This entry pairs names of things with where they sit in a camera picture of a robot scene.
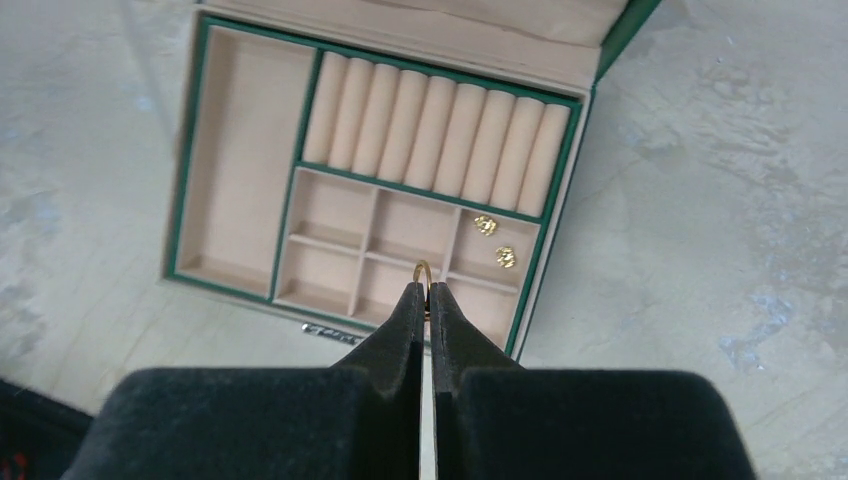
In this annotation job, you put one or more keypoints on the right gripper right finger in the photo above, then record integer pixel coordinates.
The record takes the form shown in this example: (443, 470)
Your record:
(495, 419)

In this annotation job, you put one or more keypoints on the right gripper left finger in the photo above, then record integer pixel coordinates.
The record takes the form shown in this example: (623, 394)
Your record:
(356, 419)

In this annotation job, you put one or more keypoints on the gold stud earring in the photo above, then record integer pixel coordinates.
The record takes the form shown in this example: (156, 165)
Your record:
(506, 257)
(486, 224)

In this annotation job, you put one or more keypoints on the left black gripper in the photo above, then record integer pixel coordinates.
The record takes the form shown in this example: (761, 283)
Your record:
(39, 435)

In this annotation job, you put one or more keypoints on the green removable jewelry tray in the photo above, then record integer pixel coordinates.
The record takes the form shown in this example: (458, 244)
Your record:
(314, 175)

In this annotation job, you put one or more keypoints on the green jewelry box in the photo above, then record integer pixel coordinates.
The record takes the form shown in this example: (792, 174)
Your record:
(558, 46)

